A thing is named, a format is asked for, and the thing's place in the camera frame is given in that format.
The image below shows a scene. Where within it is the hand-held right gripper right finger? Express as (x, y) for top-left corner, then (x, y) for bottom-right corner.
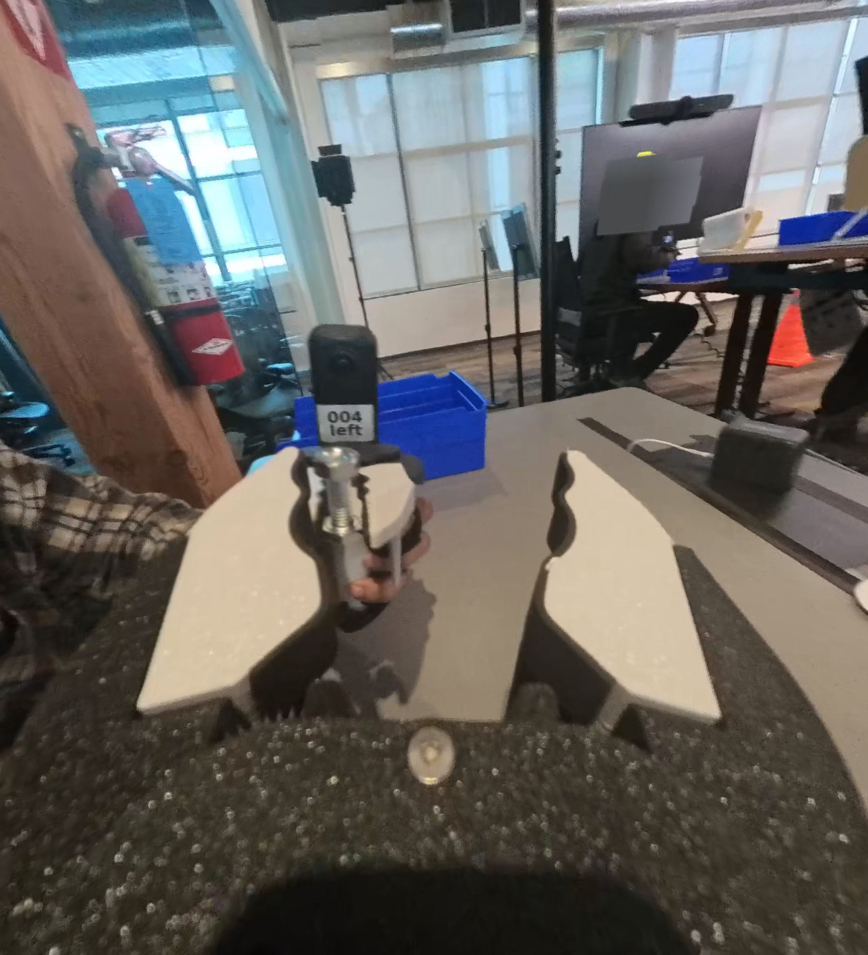
(527, 448), (723, 731)

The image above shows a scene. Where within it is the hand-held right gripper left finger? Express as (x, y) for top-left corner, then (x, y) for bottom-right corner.
(136, 449), (334, 717)

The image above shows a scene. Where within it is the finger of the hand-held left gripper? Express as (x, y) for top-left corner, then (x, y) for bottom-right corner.
(358, 461), (418, 592)
(330, 531), (368, 605)

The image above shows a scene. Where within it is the silver hex bolt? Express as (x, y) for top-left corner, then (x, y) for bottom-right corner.
(309, 446), (364, 534)

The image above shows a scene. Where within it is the blue plastic bin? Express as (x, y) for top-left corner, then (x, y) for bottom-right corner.
(294, 372), (489, 480)

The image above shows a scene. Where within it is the person's left forearm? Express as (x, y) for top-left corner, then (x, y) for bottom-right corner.
(0, 433), (207, 702)

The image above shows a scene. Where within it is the person's left hand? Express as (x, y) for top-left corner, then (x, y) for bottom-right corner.
(348, 500), (435, 605)

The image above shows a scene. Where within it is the grey office chair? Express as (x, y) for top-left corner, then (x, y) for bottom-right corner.
(214, 358), (304, 449)

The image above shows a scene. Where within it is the red fire extinguisher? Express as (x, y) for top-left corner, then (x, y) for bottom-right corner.
(69, 123), (245, 389)

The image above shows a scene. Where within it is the black device box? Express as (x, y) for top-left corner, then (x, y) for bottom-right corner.
(710, 416), (809, 493)

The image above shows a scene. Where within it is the black panel stand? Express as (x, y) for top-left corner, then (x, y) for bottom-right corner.
(501, 205), (541, 407)
(479, 216), (504, 407)

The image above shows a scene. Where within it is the black light stand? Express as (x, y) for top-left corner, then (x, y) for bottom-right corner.
(311, 145), (398, 382)

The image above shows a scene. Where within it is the blue paper tag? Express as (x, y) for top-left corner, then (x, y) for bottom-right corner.
(127, 179), (204, 266)

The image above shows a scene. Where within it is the orange traffic cone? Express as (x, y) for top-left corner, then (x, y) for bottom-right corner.
(768, 291), (814, 368)

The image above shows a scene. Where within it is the wooden office desk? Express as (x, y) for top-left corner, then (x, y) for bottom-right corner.
(698, 239), (868, 419)

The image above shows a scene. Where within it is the white and yellow bundle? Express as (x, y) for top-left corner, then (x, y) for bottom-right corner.
(702, 209), (765, 251)

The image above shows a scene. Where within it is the black webcam bar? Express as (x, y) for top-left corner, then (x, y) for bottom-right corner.
(628, 95), (733, 122)

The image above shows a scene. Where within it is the black rolling display stand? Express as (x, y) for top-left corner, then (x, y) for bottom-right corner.
(534, 0), (765, 404)

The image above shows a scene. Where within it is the white cable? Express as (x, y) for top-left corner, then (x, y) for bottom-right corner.
(628, 439), (718, 458)

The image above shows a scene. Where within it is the wooden post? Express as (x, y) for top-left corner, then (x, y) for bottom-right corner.
(0, 0), (241, 508)

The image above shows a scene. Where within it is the red wall sign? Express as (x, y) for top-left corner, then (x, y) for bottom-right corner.
(0, 0), (73, 79)

